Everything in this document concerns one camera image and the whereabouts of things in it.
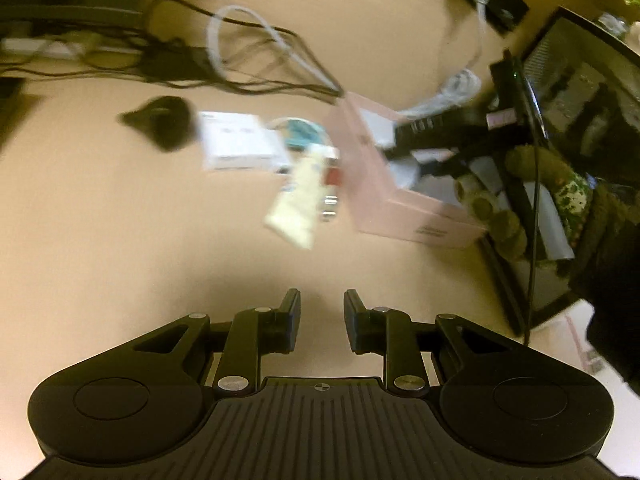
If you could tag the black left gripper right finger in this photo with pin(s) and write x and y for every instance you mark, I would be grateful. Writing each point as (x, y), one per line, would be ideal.
(390, 334)

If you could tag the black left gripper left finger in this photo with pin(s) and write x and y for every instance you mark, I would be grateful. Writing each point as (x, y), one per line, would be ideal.
(255, 333)

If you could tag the cream tube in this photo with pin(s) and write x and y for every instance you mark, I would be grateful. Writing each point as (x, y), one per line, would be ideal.
(294, 213)

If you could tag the small metal red item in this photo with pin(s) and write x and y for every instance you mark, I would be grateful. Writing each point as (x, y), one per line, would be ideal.
(330, 198)

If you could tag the white small carton box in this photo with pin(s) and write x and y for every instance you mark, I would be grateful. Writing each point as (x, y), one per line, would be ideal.
(235, 141)

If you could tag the pink cardboard box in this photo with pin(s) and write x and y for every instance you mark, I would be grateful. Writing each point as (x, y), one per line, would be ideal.
(378, 206)

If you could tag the black teardrop-shaped object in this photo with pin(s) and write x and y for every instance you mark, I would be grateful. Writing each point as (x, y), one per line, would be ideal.
(168, 122)

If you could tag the black power adapter brick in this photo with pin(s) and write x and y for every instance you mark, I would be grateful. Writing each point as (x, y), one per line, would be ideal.
(174, 64)

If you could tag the white power strip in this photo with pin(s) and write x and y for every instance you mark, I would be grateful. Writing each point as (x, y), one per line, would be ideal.
(66, 47)

